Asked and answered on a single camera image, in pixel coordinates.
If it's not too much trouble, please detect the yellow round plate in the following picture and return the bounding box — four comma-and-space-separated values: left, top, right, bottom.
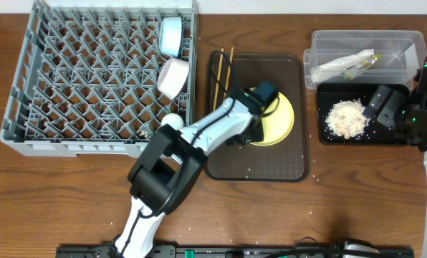
251, 92, 295, 146

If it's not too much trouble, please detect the green snack packet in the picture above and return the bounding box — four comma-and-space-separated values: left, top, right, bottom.
343, 54, 381, 80

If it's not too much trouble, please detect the white cup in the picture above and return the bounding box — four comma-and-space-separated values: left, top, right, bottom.
161, 113, 184, 130

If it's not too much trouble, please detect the wooden chopstick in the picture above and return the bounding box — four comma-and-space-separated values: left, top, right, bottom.
224, 47, 234, 99
213, 47, 224, 110

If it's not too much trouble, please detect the pink white bowl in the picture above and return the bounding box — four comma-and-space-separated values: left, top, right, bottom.
157, 58, 190, 100

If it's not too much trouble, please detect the blue bowl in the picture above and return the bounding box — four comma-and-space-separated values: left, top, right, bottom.
159, 17, 183, 57

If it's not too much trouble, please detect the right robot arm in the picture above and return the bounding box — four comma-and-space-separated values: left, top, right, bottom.
363, 57, 427, 257

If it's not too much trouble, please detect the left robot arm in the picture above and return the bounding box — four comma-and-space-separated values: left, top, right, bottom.
110, 82, 279, 257

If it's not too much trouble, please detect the rice food waste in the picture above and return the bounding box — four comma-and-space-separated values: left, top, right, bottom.
325, 100, 370, 139

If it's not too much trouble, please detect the black waste tray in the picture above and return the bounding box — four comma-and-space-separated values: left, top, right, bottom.
317, 83, 406, 145

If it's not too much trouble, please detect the dark brown serving tray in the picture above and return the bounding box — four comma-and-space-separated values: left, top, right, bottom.
206, 54, 310, 183

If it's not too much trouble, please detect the clear plastic bin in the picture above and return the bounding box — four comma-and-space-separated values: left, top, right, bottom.
303, 30, 427, 90

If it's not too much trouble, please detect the grey plastic dish rack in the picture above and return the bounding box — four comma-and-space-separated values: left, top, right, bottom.
0, 1, 198, 158

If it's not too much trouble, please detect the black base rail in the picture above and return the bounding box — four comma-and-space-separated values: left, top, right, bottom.
55, 236, 415, 258

